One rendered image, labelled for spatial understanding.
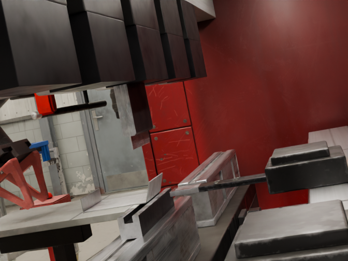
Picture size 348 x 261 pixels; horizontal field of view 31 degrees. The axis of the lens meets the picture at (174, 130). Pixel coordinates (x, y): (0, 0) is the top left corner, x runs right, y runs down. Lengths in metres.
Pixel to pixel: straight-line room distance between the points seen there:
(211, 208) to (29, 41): 0.79
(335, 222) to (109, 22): 0.42
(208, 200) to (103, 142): 7.50
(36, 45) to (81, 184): 8.49
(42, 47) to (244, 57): 1.24
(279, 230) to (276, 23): 1.34
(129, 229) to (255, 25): 1.04
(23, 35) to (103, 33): 0.22
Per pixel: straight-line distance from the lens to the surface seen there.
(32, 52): 0.55
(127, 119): 0.89
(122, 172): 8.69
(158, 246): 0.84
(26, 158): 1.03
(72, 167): 9.05
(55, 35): 0.60
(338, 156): 0.86
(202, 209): 1.27
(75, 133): 8.95
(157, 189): 0.95
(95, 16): 0.73
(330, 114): 1.76
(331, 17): 1.76
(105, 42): 0.74
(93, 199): 0.98
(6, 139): 1.00
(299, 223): 0.46
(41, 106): 0.81
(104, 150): 8.74
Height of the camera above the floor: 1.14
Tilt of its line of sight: 3 degrees down
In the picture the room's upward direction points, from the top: 11 degrees counter-clockwise
